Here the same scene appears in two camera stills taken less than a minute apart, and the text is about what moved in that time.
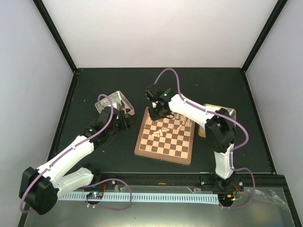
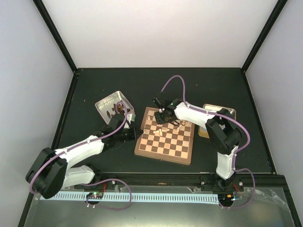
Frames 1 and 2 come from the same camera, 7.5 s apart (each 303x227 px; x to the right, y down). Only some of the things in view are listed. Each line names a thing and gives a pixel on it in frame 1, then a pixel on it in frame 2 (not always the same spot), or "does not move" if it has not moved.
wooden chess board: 166,138 does not move
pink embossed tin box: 116,99 does not move
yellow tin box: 232,112 does not move
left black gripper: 126,122 to 135,135
